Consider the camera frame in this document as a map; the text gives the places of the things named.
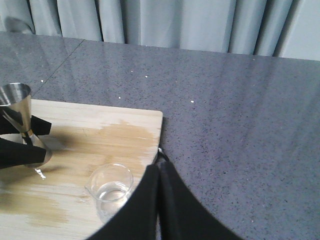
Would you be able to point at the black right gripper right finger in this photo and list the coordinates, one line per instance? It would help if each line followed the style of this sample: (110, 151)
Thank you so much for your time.
(182, 216)

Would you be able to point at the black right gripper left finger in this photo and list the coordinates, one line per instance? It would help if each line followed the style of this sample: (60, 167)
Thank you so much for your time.
(137, 219)

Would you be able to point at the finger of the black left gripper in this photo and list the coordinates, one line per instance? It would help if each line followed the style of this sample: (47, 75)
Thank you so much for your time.
(38, 126)
(16, 154)

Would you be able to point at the steel double jigger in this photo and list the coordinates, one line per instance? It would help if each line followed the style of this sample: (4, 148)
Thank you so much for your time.
(15, 106)

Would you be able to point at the clear glass beaker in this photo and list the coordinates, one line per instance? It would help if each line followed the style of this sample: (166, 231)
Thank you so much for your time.
(110, 186)

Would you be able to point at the wooden cutting board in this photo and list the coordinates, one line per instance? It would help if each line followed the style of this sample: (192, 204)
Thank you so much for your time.
(52, 203)

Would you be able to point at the grey curtain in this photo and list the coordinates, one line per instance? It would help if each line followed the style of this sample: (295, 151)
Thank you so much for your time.
(279, 28)

